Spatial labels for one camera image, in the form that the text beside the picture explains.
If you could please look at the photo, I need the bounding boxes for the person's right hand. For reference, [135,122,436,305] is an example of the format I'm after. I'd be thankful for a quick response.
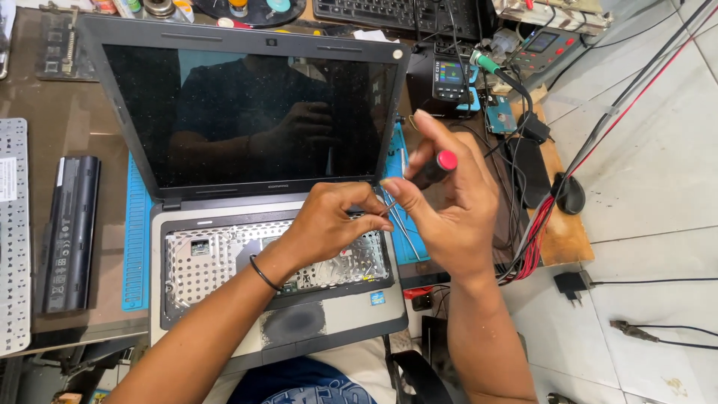
[380,109,501,279]

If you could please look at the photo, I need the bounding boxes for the person's left hand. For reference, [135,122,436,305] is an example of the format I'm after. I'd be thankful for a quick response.
[255,181,395,288]

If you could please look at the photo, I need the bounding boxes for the black screwdriver with red cap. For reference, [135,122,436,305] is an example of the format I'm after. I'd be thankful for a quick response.
[381,150,458,217]

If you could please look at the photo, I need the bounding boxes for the metal tweezers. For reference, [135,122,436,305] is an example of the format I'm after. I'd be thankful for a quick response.
[381,188,421,261]

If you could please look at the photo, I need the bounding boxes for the black wristband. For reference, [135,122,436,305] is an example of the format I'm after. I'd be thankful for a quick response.
[249,254,284,293]

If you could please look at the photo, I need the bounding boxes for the black flat pouch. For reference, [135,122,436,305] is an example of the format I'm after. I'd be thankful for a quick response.
[507,137,553,209]

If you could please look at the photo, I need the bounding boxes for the small red black device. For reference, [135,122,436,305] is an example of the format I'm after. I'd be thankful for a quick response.
[404,286,435,312]

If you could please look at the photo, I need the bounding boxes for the bare hard drive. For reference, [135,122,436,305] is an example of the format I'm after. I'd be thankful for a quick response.
[485,94,518,135]

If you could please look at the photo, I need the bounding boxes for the wooden board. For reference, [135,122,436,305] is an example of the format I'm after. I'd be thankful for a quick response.
[507,101,595,267]

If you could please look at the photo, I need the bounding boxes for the small black power brick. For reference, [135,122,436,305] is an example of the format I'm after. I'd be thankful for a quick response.
[516,112,552,144]

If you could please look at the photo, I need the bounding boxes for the black plug adapter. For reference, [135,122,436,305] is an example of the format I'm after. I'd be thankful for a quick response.
[553,270,595,306]

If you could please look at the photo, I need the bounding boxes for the black soldering station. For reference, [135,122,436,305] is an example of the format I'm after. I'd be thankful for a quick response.
[406,42,482,120]

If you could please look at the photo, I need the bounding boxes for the grey black opened laptop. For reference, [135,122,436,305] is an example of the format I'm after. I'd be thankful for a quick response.
[76,14,413,374]

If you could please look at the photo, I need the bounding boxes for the person's white blue clothing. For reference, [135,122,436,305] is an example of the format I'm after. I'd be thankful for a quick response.
[205,337,405,404]

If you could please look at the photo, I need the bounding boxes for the grey bench power supply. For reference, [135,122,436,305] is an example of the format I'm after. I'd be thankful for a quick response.
[510,25,581,76]

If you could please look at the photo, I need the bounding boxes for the blue silicone repair mat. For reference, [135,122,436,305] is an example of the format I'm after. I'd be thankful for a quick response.
[122,120,433,312]

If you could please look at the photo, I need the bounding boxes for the black desktop keyboard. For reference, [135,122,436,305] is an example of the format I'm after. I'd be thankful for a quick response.
[313,0,497,43]

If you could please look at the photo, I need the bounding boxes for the camouflage patterned box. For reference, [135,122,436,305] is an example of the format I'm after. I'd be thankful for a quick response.
[494,0,612,36]

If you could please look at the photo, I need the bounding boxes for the black round tray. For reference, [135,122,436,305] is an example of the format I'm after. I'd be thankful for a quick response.
[193,0,306,29]

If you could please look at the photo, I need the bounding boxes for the black laptop battery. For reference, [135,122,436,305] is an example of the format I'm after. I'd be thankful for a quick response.
[34,156,102,315]

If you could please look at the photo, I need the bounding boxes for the removed laptop keyboard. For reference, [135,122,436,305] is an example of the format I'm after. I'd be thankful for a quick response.
[0,118,31,357]

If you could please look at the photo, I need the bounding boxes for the dark circuit board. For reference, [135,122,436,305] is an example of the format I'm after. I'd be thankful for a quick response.
[36,3,99,82]

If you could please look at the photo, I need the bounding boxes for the red and black cable bundle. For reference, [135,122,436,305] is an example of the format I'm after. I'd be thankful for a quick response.
[496,0,718,287]

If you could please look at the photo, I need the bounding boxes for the green handled soldering iron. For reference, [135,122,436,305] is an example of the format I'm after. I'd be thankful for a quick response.
[470,49,534,102]

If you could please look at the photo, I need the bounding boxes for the black strap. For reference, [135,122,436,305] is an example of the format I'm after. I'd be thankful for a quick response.
[384,334,449,404]

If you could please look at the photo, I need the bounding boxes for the cable with metal connector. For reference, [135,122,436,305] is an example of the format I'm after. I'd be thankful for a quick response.
[610,320,718,351]

